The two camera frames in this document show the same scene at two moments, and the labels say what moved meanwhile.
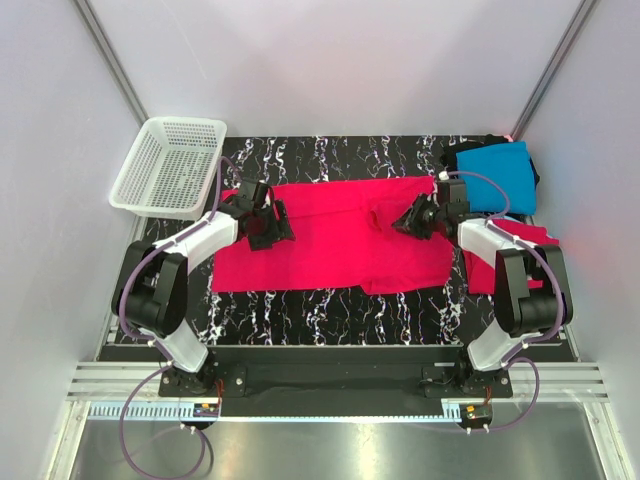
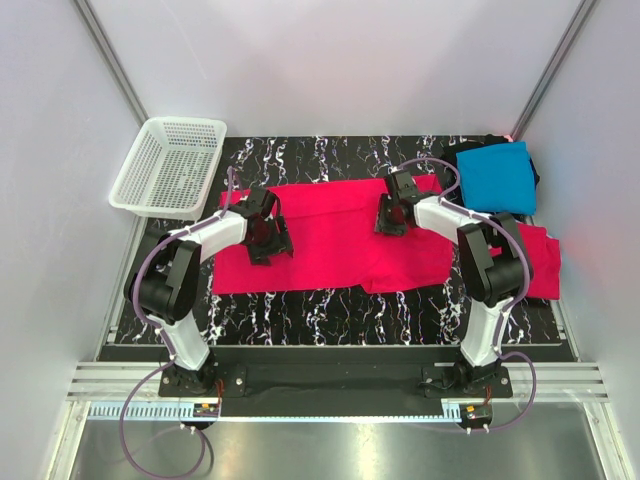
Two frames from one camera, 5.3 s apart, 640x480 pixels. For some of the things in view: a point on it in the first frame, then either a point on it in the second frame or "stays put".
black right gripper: x=420 y=218 -> x=388 y=220
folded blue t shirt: x=508 y=165 stays put
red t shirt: x=344 y=242 stays put
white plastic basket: x=172 y=168 stays put
